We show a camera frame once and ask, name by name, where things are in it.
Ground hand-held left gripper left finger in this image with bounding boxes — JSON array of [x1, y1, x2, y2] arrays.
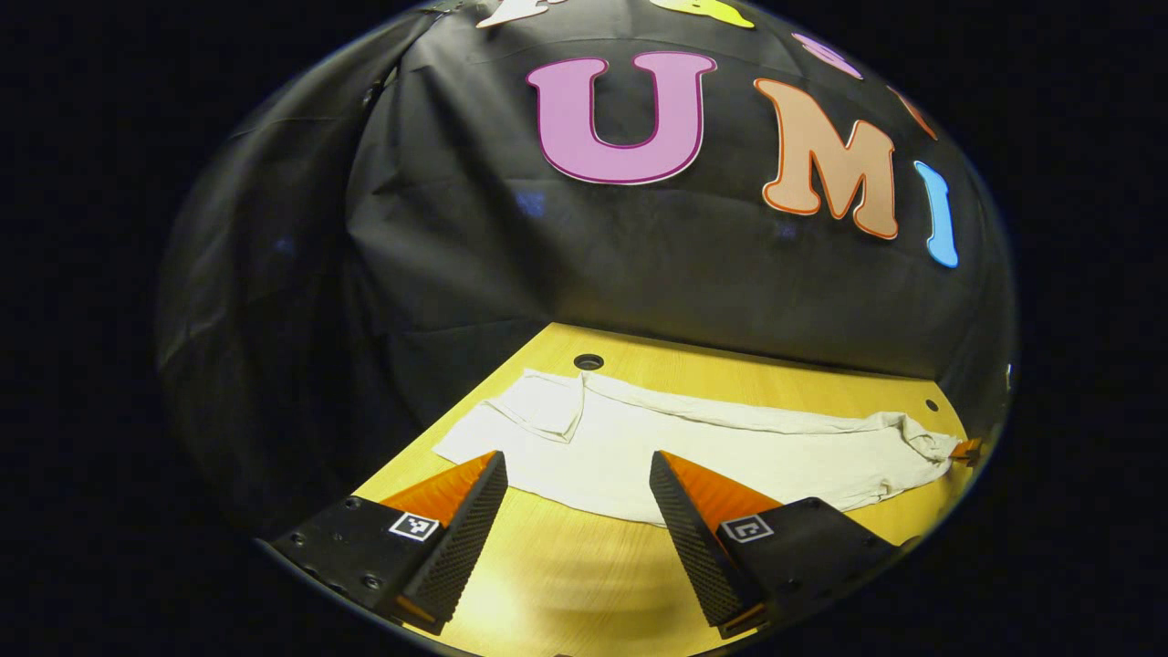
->
[[269, 450, 509, 637]]

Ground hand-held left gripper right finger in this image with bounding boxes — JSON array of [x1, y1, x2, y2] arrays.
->
[[648, 450, 904, 640]]

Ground cream white jeans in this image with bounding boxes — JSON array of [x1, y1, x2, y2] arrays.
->
[[433, 368, 964, 528]]

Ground black backdrop cloth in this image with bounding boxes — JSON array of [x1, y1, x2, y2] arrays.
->
[[155, 0, 1016, 539]]

